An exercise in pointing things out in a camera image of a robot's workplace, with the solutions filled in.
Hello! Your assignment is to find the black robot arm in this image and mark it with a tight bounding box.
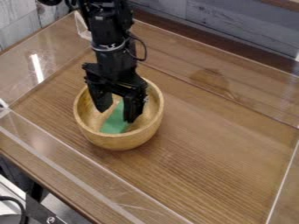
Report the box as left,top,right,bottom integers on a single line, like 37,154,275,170
37,0,146,123

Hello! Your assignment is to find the black cable under table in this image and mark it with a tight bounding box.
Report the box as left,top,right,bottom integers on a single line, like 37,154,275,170
0,195,28,224

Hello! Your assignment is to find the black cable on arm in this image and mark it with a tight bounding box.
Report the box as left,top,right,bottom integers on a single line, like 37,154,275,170
125,33,148,62

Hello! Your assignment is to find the brown wooden bowl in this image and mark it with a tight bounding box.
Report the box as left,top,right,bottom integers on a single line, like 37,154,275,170
72,80,164,151

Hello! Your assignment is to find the green rectangular block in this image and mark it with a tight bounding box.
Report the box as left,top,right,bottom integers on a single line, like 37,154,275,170
100,101,129,134

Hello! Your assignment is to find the black metal table frame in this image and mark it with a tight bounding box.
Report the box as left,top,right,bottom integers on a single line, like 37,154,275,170
0,156,66,224

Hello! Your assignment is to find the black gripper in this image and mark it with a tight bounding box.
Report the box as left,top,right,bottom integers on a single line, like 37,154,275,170
81,43,146,123

